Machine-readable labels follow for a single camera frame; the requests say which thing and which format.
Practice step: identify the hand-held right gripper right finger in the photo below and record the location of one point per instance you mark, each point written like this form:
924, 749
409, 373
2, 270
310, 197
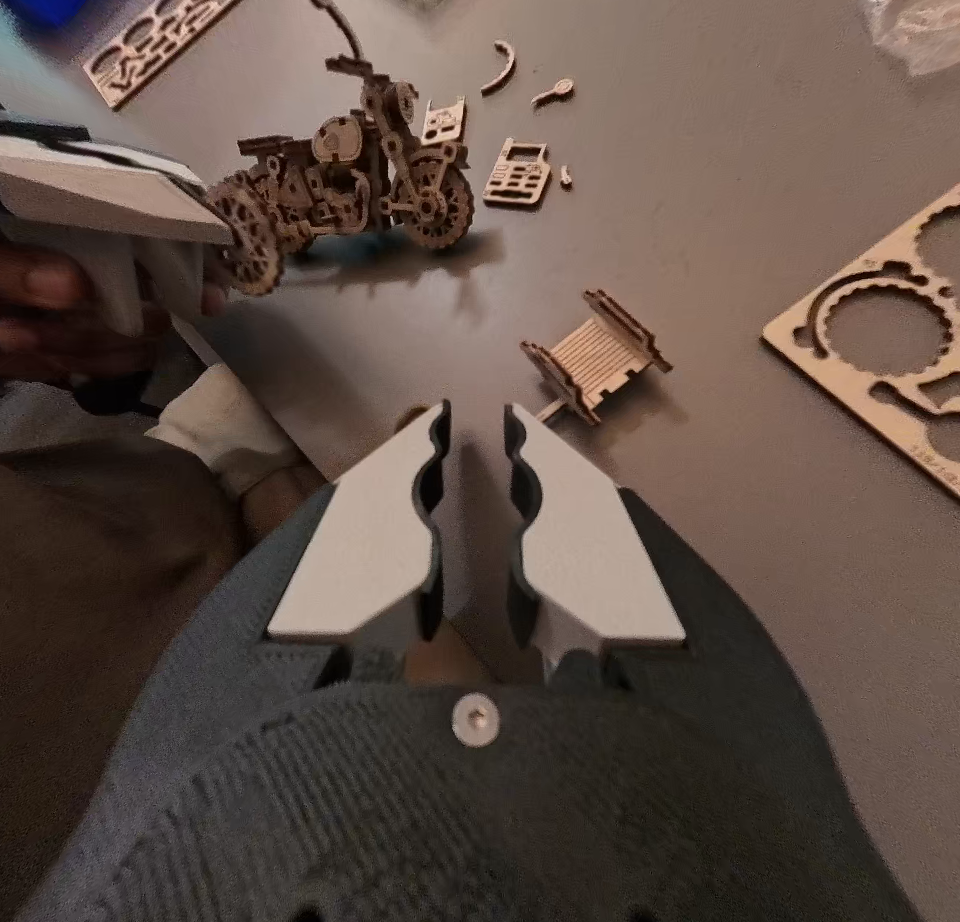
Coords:
600, 554

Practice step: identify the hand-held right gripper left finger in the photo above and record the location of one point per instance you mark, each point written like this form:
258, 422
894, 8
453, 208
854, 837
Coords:
360, 554

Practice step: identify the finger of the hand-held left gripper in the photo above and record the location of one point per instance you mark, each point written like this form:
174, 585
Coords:
112, 201
142, 158

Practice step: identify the wooden spoked gear wheel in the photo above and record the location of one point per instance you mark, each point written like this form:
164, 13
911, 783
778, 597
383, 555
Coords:
251, 246

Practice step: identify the grey desk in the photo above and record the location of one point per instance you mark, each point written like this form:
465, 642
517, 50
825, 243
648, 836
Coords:
712, 224

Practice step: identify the person's left hand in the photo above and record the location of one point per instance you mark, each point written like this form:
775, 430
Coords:
45, 314

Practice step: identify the wooden part sheet round holes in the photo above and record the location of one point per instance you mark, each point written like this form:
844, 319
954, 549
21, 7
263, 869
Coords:
112, 74

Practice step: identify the person's beige trousers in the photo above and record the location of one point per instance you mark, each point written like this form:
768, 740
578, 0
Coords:
225, 427

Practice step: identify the wooden motorcycle model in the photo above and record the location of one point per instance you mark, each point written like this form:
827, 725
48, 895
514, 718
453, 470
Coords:
352, 164

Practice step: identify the person's brown sweater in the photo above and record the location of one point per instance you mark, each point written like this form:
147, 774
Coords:
90, 599

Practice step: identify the wooden part sheet large rings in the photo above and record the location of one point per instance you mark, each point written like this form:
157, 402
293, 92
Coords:
795, 337

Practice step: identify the small wooden plate oval holes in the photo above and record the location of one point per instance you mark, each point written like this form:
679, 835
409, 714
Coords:
442, 123

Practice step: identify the curved wooden arc piece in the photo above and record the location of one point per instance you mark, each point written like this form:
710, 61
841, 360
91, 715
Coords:
506, 66

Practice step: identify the small slotted wooden plate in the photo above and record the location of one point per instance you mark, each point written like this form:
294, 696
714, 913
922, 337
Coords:
517, 175

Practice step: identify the tiny wooden peg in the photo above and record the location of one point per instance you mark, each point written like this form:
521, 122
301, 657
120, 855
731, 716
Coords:
567, 177

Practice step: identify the small round-headed wooden piece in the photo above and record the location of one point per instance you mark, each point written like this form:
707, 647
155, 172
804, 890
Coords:
562, 87

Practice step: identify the crumpled clear plastic bag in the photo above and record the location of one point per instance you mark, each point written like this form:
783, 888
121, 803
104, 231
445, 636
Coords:
922, 14

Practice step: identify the small wooden ribbed frame assembly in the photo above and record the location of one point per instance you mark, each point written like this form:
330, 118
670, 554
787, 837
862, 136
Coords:
592, 355

